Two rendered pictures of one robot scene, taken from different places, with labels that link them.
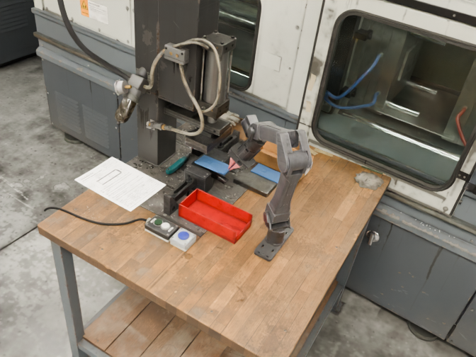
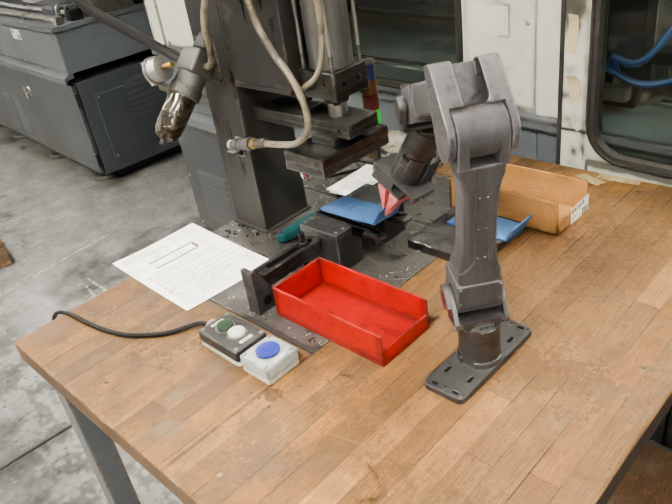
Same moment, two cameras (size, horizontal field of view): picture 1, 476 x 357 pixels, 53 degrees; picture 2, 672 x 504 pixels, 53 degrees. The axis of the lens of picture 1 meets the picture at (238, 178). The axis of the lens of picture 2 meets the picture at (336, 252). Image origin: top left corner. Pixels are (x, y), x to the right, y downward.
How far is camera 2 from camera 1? 0.78 m
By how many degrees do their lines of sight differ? 19
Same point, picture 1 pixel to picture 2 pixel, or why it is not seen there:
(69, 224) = (69, 339)
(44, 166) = not seen: hidden behind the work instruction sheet
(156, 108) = (238, 110)
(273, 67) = (496, 31)
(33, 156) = not seen: hidden behind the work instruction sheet
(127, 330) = not seen: outside the picture
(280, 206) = (468, 263)
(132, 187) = (207, 269)
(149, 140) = (243, 181)
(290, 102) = (539, 93)
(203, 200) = (334, 282)
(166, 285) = (203, 460)
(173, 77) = (246, 32)
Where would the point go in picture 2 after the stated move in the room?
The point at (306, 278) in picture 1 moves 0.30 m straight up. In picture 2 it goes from (553, 445) to (562, 249)
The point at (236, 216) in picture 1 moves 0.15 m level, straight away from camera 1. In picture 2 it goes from (397, 308) to (415, 261)
